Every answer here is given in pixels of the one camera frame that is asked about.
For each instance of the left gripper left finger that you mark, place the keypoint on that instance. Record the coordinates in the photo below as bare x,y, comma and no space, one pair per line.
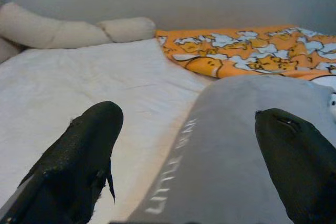
73,155

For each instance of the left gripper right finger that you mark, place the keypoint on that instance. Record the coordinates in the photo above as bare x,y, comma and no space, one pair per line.
296,161

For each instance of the grey pillow with white lettering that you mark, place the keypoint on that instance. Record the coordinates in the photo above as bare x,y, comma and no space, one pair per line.
223,142

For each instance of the orange egg cartoon blanket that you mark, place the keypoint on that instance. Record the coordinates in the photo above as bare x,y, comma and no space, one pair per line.
236,51

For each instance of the white quilted mattress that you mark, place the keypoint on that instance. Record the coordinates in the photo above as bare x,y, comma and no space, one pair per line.
78,77

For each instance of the long cream body pillow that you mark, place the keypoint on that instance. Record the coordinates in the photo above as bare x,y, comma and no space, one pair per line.
65,33

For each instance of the beige padded bed frame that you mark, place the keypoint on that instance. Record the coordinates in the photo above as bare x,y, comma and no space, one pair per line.
6,51

